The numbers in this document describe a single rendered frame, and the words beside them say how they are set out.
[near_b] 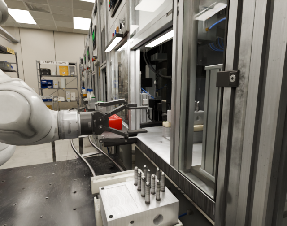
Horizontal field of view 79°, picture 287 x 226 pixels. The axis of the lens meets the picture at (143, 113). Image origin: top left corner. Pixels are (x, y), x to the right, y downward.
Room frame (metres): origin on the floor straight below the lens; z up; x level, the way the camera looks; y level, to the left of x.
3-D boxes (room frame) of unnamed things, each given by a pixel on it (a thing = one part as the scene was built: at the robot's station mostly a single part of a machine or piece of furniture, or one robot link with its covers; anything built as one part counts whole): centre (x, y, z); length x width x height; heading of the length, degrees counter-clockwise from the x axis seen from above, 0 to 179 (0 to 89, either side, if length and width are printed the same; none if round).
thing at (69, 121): (0.54, 0.23, 1.01); 0.09 x 0.06 x 0.09; 21
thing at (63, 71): (6.51, 3.11, 1.00); 1.30 x 0.51 x 2.00; 111
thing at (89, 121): (0.56, 0.16, 1.01); 0.09 x 0.07 x 0.08; 111
